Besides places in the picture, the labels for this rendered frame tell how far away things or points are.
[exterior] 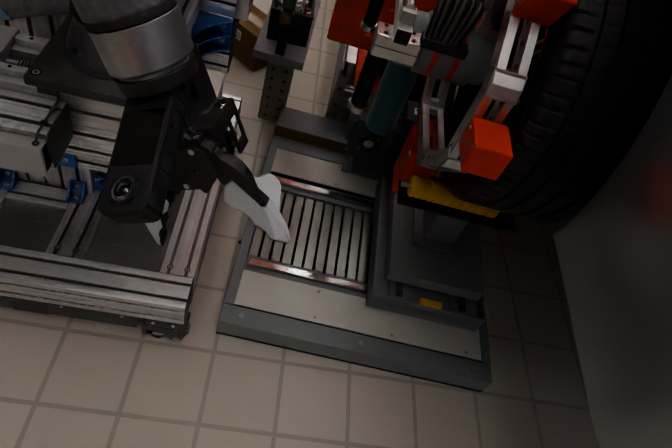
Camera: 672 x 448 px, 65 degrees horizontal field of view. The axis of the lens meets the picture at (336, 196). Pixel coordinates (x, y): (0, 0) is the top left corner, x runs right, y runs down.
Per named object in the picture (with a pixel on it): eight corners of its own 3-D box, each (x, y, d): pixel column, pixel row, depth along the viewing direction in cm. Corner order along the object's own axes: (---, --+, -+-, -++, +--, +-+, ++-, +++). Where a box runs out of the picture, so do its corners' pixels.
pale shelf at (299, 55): (302, 71, 174) (304, 63, 172) (251, 57, 172) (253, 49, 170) (319, 7, 203) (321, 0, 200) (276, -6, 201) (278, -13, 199)
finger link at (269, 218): (316, 199, 56) (249, 143, 53) (303, 236, 51) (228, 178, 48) (298, 213, 57) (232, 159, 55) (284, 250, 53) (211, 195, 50)
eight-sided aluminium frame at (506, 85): (441, 219, 124) (575, 16, 84) (415, 212, 123) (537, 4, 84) (437, 83, 161) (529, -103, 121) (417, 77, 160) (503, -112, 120)
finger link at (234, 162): (278, 189, 50) (204, 129, 47) (274, 199, 49) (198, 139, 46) (250, 213, 53) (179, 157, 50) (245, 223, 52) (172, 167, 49)
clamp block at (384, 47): (413, 68, 104) (423, 45, 100) (369, 55, 103) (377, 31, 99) (413, 53, 107) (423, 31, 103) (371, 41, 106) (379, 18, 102)
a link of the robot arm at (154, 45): (151, 26, 39) (61, 40, 41) (175, 82, 42) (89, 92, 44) (192, -7, 45) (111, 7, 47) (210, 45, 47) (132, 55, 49)
